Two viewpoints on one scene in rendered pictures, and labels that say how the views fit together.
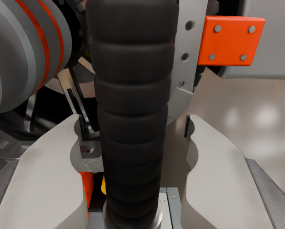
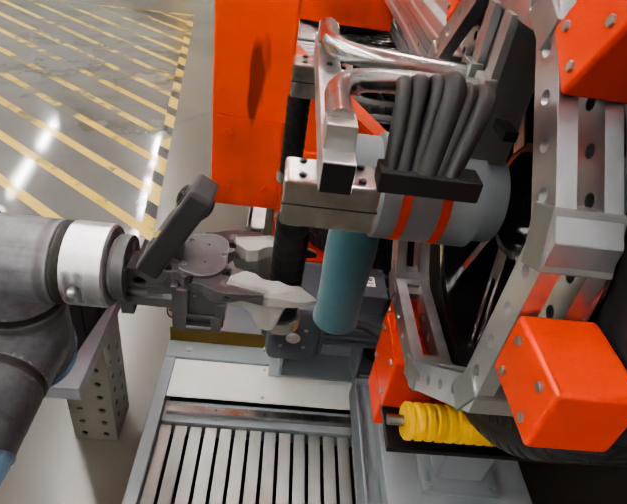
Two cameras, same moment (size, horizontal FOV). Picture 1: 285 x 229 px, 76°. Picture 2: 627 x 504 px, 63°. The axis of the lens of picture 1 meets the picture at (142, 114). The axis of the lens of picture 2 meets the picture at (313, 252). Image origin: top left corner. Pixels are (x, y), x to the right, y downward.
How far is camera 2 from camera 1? 0.52 m
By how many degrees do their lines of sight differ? 70
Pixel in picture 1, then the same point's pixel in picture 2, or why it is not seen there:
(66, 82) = (496, 269)
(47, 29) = (422, 204)
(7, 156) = (400, 279)
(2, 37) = not seen: hidden behind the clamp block
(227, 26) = (526, 350)
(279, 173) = not seen: outside the picture
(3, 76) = not seen: hidden behind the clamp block
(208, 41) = (509, 346)
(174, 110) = (458, 392)
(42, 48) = (396, 214)
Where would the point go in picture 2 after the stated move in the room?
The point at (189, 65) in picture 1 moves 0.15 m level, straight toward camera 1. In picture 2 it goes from (489, 355) to (343, 311)
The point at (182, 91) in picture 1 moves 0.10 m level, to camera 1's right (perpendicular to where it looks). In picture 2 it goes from (471, 378) to (494, 466)
